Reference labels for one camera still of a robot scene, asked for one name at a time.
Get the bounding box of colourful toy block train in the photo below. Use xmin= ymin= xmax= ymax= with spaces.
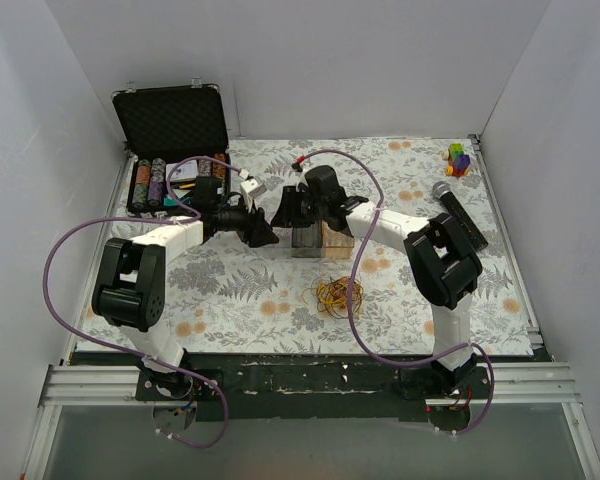
xmin=443 ymin=143 xmax=471 ymax=178

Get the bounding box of clear plastic box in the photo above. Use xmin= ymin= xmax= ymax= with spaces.
xmin=259 ymin=202 xmax=293 ymax=253

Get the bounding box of aluminium frame rail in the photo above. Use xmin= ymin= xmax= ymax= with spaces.
xmin=38 ymin=353 xmax=600 ymax=479

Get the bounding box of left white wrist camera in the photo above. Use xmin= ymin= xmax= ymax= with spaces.
xmin=239 ymin=170 xmax=266 ymax=211

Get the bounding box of yellow red wire bundle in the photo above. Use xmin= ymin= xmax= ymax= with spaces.
xmin=299 ymin=273 xmax=367 ymax=321

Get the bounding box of smoky grey plastic box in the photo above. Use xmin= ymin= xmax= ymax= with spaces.
xmin=291 ymin=223 xmax=323 ymax=259

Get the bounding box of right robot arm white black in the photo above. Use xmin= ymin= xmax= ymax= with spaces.
xmin=272 ymin=164 xmax=482 ymax=398

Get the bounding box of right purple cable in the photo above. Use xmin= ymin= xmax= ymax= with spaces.
xmin=299 ymin=148 xmax=494 ymax=439

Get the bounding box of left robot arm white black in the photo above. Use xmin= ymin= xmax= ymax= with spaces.
xmin=92 ymin=177 xmax=278 ymax=400

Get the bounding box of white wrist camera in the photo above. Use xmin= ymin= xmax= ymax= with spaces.
xmin=239 ymin=170 xmax=266 ymax=211
xmin=291 ymin=156 xmax=315 ymax=191

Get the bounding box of black handheld microphone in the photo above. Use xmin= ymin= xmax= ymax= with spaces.
xmin=432 ymin=181 xmax=489 ymax=252

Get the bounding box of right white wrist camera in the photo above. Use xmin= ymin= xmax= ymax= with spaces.
xmin=291 ymin=156 xmax=315 ymax=191

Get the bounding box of white playing card deck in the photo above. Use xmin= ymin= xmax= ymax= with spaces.
xmin=166 ymin=160 xmax=198 ymax=183

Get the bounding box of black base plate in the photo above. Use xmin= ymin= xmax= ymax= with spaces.
xmin=134 ymin=352 xmax=496 ymax=424

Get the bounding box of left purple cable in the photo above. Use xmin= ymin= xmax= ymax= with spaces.
xmin=42 ymin=155 xmax=251 ymax=449

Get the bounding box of amber plastic box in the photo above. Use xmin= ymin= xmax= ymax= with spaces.
xmin=322 ymin=222 xmax=355 ymax=260

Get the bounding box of black poker chip case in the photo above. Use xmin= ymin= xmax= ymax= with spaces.
xmin=112 ymin=84 xmax=231 ymax=217

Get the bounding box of purple cable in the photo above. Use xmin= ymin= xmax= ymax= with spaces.
xmin=42 ymin=155 xmax=251 ymax=449
xmin=299 ymin=148 xmax=494 ymax=439

